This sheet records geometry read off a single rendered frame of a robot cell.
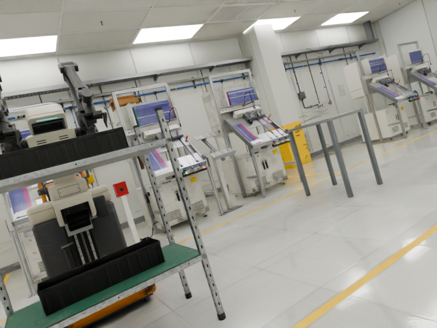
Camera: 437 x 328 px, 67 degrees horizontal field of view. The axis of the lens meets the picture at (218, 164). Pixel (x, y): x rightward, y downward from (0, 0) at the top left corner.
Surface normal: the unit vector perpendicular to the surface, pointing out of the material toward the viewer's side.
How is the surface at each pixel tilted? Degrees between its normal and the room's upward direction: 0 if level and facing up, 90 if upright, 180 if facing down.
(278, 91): 90
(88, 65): 90
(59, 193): 98
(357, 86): 90
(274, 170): 90
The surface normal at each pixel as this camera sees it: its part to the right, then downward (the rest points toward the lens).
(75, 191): 0.49, 0.04
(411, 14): -0.83, 0.27
